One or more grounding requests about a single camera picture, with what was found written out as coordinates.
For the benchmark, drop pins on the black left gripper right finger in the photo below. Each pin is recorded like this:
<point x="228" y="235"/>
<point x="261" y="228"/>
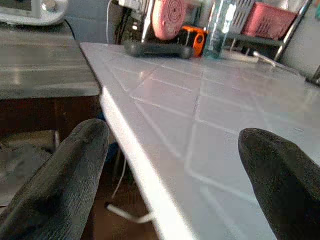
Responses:
<point x="282" y="180"/>

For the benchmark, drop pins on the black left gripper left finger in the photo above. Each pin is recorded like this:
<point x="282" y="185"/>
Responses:
<point x="60" y="185"/>

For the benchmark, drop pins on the white tiled table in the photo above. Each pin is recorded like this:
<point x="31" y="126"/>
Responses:
<point x="200" y="130"/>

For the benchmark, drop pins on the dark grey countertop cabinet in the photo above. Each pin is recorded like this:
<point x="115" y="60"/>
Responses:
<point x="42" y="75"/>

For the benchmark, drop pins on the white flat object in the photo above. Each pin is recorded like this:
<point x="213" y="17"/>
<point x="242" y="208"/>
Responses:
<point x="250" y="58"/>

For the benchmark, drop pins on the red plastic basket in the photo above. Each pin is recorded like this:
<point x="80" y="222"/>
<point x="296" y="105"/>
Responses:
<point x="268" y="21"/>

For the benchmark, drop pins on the orange and black device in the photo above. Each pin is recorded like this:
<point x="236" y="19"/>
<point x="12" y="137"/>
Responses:
<point x="197" y="40"/>

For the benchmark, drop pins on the white kitchen appliance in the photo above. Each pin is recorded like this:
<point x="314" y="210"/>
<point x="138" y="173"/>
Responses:
<point x="30" y="11"/>

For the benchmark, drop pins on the pink round fan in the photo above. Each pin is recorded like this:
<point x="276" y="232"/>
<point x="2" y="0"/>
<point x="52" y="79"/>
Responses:
<point x="168" y="18"/>

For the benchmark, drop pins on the metal frame chair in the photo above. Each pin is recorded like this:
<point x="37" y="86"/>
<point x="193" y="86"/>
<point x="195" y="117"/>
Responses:
<point x="287" y="32"/>

